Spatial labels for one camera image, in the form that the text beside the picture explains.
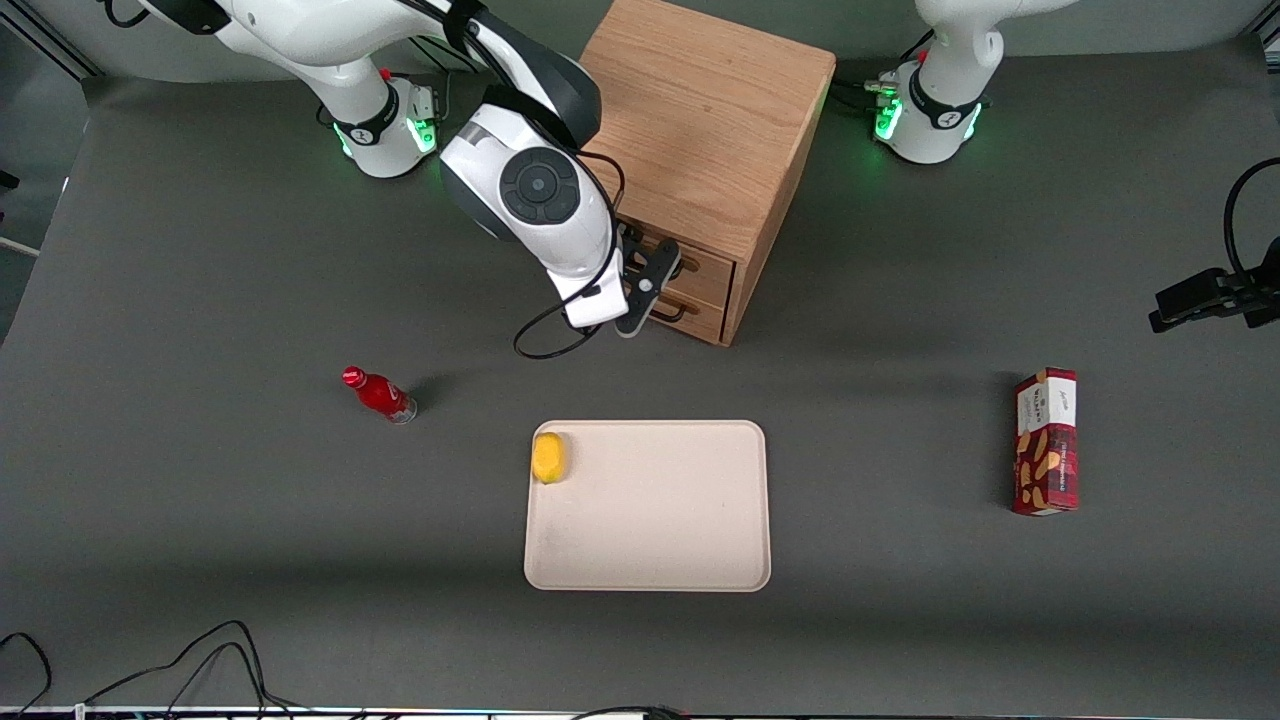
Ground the light wooden drawer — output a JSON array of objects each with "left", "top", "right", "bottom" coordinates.
[
  {"left": 620, "top": 218, "right": 739, "bottom": 307},
  {"left": 650, "top": 285, "right": 734, "bottom": 347}
]

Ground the black looped cable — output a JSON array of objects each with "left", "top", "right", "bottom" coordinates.
[{"left": 1224, "top": 157, "right": 1280, "bottom": 277}]

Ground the red cookie box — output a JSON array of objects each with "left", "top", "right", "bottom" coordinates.
[{"left": 1011, "top": 367, "right": 1080, "bottom": 517}]

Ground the yellow lemon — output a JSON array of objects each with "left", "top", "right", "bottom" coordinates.
[{"left": 531, "top": 432, "right": 568, "bottom": 485}]

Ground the cream plastic tray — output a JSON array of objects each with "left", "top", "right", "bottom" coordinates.
[{"left": 524, "top": 420, "right": 772, "bottom": 592}]

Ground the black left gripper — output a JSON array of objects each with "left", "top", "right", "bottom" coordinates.
[{"left": 1148, "top": 237, "right": 1280, "bottom": 333}]

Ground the small red bottle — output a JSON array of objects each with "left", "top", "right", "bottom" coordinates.
[{"left": 342, "top": 366, "right": 419, "bottom": 425}]

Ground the light wooden drawer cabinet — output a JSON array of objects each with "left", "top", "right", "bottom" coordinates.
[{"left": 575, "top": 0, "right": 837, "bottom": 348}]

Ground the thin black floor cable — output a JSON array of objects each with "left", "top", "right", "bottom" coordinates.
[
  {"left": 570, "top": 704, "right": 693, "bottom": 720},
  {"left": 0, "top": 630, "right": 53, "bottom": 717},
  {"left": 85, "top": 620, "right": 273, "bottom": 717},
  {"left": 160, "top": 641, "right": 313, "bottom": 717}
]

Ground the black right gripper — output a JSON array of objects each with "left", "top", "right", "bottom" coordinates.
[{"left": 616, "top": 240, "right": 684, "bottom": 337}]

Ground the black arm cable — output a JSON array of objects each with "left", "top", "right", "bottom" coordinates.
[{"left": 513, "top": 150, "right": 628, "bottom": 361}]

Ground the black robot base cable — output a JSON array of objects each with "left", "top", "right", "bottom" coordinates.
[
  {"left": 832, "top": 28, "right": 936, "bottom": 113},
  {"left": 405, "top": 35, "right": 471, "bottom": 123}
]

